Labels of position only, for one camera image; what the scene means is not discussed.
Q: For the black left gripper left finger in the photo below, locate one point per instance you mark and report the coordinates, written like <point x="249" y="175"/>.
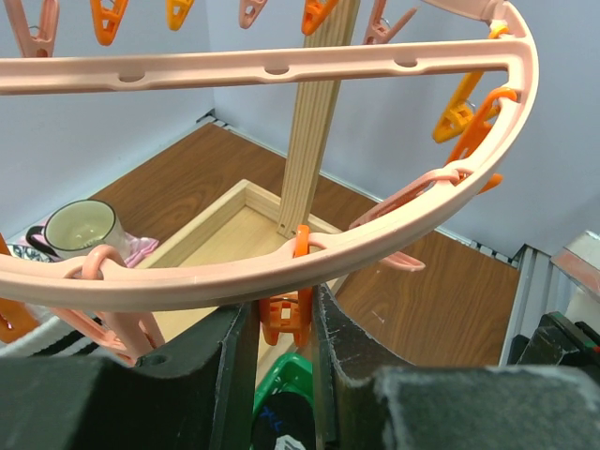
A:
<point x="195" y="392"/>

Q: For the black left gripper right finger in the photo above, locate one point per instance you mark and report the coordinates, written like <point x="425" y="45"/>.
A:
<point x="366" y="397"/>

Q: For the white sock with black stripes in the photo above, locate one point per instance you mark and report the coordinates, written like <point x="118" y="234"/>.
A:
<point x="52" y="338"/>

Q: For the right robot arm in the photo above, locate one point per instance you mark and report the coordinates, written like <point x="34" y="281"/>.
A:
<point x="366" y="397"/>

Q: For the green plastic tray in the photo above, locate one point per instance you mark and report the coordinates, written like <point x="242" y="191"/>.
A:
<point x="290" y="373"/>

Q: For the black sock with blue logo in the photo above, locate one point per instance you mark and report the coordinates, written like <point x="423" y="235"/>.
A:
<point x="284" y="421"/>

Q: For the pink cloth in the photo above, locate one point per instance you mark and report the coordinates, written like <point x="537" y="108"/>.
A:
<point x="140" y="248"/>

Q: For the floral ceramic plate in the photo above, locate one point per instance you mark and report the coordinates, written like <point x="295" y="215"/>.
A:
<point x="28" y="253"/>

